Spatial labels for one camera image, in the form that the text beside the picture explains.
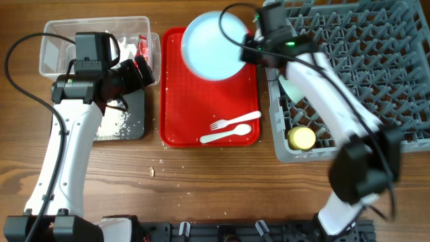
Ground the white napkin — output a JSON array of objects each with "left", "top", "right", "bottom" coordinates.
[{"left": 110, "top": 35, "right": 137, "bottom": 67}]

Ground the red snack wrapper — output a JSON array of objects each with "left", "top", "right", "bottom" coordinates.
[{"left": 135, "top": 35, "right": 149, "bottom": 63}]

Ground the green bowl with food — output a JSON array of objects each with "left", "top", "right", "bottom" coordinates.
[{"left": 278, "top": 75, "right": 304, "bottom": 104}]

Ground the light blue plate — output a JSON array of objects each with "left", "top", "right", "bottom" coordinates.
[{"left": 181, "top": 11, "right": 248, "bottom": 81}]

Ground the white plastic spoon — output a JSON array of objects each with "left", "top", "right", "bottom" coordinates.
[{"left": 200, "top": 124, "right": 252, "bottom": 144}]

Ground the yellow plastic cup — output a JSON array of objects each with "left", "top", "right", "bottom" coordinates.
[{"left": 287, "top": 126, "right": 316, "bottom": 151}]

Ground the white plastic fork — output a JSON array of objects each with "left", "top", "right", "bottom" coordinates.
[{"left": 210, "top": 111, "right": 261, "bottom": 130}]

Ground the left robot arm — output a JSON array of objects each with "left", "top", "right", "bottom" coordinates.
[{"left": 3, "top": 32, "right": 154, "bottom": 241}]

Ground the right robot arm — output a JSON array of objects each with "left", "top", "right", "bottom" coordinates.
[{"left": 221, "top": 1, "right": 404, "bottom": 241}]

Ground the clear plastic waste bin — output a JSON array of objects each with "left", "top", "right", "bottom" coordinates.
[{"left": 39, "top": 16, "right": 161, "bottom": 85}]

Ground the black waste tray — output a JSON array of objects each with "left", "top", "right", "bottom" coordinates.
[{"left": 52, "top": 78, "right": 145, "bottom": 142}]

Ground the grey dishwasher rack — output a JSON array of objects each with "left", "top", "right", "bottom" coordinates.
[{"left": 266, "top": 1, "right": 429, "bottom": 163}]

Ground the spilled rice in tray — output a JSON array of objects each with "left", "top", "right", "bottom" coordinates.
[{"left": 95, "top": 100, "right": 130, "bottom": 141}]

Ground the red serving tray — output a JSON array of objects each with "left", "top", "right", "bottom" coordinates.
[{"left": 159, "top": 27, "right": 259, "bottom": 148}]

